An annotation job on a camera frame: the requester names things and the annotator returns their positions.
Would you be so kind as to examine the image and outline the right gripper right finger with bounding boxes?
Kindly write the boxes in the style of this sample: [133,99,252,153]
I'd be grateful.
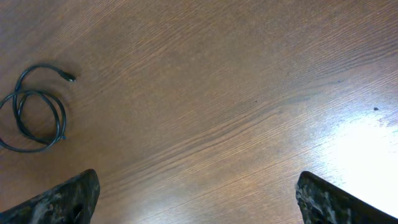
[295,171,397,224]

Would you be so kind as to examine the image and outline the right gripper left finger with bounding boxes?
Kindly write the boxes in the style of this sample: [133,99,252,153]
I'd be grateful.
[1,169,100,224]

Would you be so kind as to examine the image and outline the black micro usb cable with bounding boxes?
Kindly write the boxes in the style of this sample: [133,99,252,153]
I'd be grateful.
[0,63,77,154]

